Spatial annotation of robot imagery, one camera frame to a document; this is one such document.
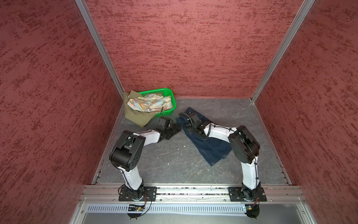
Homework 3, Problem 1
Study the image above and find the blue denim skirt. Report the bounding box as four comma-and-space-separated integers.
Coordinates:
176, 107, 232, 166

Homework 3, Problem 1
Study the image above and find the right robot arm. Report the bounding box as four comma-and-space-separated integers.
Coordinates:
186, 120, 261, 201

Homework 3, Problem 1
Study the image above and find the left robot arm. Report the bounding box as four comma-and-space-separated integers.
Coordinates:
109, 124, 181, 201

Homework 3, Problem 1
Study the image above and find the olive green skirt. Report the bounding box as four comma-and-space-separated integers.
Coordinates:
123, 91, 157, 127

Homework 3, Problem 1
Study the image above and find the pastel patterned skirt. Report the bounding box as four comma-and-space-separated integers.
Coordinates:
127, 94, 172, 113

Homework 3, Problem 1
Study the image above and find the green plastic basket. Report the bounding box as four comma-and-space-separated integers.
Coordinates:
139, 88, 177, 118

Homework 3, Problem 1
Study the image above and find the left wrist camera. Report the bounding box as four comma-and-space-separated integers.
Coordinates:
157, 116, 173, 131

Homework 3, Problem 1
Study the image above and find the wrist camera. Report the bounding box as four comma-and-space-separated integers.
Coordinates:
157, 116, 173, 131
187, 112, 201, 126

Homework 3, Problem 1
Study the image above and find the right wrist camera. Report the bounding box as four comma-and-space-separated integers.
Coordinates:
187, 112, 201, 126

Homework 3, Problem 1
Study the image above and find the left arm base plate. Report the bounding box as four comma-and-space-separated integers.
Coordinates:
118, 186, 157, 202

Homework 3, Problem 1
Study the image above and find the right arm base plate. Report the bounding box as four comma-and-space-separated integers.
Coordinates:
228, 186, 267, 203

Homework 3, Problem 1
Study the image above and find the left base connector cable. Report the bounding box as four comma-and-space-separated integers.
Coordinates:
126, 193, 152, 219

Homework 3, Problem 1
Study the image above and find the base connector cable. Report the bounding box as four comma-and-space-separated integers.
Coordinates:
245, 200, 261, 219
126, 193, 152, 219

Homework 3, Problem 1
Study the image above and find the aluminium front rail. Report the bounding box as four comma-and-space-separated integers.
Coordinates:
79, 183, 307, 204

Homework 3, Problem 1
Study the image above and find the right base connector cable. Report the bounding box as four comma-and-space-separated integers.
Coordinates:
245, 200, 261, 219

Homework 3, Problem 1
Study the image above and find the white slotted cable duct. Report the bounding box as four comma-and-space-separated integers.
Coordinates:
86, 203, 246, 216

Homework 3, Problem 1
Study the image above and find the left aluminium corner post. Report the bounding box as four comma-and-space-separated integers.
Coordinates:
75, 0, 124, 99

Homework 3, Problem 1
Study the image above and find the aluminium corner post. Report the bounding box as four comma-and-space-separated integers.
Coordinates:
75, 0, 124, 99
251, 0, 315, 104

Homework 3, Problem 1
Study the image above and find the right aluminium corner post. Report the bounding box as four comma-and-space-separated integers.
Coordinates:
251, 0, 315, 104

